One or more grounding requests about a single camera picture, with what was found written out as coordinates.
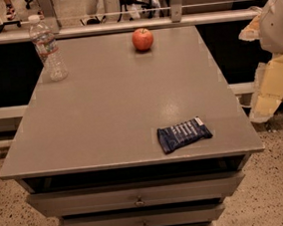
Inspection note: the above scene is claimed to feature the clear plastic water bottle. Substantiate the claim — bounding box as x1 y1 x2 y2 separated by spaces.
28 15 69 82

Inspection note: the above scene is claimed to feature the metal railing frame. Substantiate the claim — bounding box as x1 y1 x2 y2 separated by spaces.
0 0 259 44

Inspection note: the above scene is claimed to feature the red apple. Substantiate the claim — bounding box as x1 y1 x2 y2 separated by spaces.
132 28 153 51

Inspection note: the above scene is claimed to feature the grey drawer cabinet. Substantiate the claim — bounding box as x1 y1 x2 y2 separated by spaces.
0 26 264 223

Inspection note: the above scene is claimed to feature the blue rxbar blueberry wrapper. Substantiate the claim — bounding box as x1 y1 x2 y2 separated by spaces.
156 116 213 153

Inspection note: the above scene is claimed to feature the middle grey drawer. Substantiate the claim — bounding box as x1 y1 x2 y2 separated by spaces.
60 204 225 226

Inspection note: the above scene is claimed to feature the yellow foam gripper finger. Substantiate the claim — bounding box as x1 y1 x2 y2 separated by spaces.
249 54 283 123
238 15 260 42

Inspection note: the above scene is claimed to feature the top grey drawer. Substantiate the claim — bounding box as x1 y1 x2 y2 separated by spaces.
27 171 245 217

